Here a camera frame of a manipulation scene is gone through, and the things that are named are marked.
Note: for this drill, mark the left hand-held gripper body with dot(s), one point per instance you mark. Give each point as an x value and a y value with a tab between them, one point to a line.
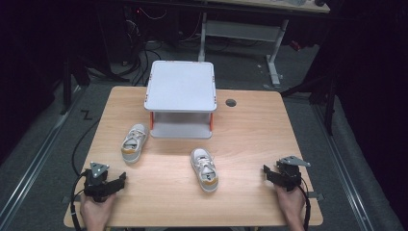
96	184

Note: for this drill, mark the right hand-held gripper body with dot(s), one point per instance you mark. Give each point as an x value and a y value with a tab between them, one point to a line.
290	174

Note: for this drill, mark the small grey yellow-heeled sneaker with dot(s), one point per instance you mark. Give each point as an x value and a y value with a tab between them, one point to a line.
134	142
204	170

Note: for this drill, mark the white shoe rack orange posts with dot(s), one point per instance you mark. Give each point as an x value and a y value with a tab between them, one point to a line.
181	86

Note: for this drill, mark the person's left hand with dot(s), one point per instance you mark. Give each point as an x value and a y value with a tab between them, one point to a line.
96	213

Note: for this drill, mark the person's right hand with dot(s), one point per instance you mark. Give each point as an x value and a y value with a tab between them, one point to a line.
292	207

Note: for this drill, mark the grey table edge clamp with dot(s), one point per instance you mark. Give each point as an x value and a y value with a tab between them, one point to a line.
317	196

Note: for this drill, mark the black table grommet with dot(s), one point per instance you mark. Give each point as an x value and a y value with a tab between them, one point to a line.
231	103

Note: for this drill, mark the black stand leg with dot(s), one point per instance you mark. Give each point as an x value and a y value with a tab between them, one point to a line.
66	86
328	106

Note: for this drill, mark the white-framed background desk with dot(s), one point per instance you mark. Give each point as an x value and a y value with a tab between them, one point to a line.
243	30

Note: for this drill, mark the metal floor rail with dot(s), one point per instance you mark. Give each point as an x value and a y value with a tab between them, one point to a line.
343	160
38	150

